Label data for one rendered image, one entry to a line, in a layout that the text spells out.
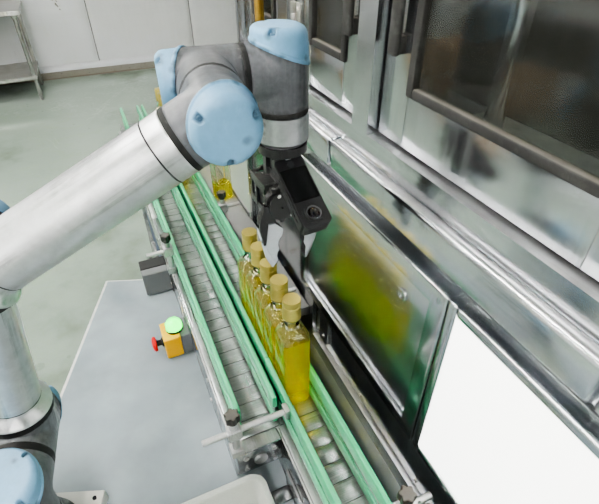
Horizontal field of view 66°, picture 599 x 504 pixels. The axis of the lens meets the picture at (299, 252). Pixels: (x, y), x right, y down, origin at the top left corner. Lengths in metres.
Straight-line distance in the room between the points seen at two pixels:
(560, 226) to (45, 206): 0.52
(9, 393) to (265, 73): 0.64
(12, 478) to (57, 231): 0.49
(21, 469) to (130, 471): 0.30
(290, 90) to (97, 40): 6.02
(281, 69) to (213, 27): 6.19
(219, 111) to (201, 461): 0.84
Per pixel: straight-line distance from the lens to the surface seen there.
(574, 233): 0.53
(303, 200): 0.64
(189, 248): 1.45
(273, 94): 0.62
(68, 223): 0.52
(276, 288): 0.86
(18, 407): 0.93
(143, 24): 6.61
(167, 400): 1.23
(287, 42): 0.60
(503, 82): 0.57
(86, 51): 6.61
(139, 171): 0.49
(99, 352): 1.39
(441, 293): 0.63
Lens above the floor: 1.73
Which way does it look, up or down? 37 degrees down
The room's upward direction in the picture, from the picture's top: straight up
